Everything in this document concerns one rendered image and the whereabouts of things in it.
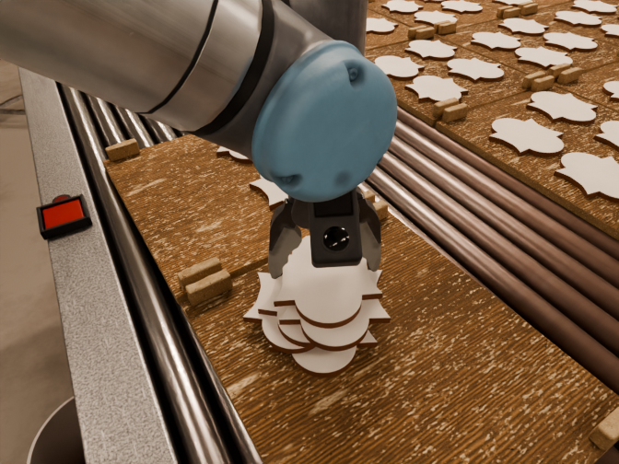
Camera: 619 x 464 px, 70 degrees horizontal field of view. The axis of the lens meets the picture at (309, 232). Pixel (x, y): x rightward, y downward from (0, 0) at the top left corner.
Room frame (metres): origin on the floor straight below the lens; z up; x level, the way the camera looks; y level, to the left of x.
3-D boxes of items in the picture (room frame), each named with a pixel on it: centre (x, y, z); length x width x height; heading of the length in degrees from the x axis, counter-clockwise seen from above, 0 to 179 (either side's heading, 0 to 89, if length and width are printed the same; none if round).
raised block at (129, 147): (0.75, 0.35, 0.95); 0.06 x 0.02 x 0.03; 121
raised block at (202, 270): (0.41, 0.15, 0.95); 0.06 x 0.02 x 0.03; 121
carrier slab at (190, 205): (0.65, 0.14, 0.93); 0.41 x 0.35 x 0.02; 31
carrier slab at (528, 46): (1.28, -0.65, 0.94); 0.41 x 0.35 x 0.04; 27
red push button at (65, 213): (0.58, 0.41, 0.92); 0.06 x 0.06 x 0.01; 28
